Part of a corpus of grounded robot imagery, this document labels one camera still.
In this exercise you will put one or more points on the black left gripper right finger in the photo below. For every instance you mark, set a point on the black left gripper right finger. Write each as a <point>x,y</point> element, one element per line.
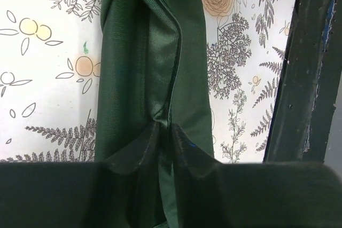
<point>284,194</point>

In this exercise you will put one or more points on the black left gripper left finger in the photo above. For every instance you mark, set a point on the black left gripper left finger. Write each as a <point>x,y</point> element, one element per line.
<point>74,193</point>

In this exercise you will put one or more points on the dark green cloth napkin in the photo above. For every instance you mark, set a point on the dark green cloth napkin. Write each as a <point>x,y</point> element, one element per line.
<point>153,77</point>

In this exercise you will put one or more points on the floral patterned tablecloth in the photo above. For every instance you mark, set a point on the floral patterned tablecloth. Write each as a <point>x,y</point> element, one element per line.
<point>50,64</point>

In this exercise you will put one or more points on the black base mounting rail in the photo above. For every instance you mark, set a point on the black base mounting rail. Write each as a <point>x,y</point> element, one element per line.
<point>309,83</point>

